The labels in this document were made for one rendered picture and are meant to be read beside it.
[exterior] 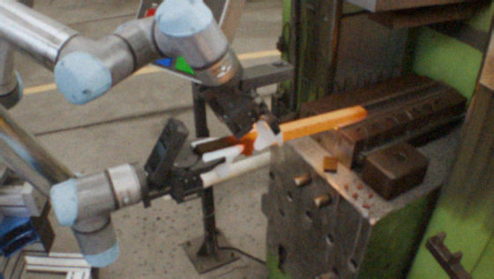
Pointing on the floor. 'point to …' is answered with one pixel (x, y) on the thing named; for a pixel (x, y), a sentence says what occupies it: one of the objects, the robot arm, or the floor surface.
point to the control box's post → (208, 186)
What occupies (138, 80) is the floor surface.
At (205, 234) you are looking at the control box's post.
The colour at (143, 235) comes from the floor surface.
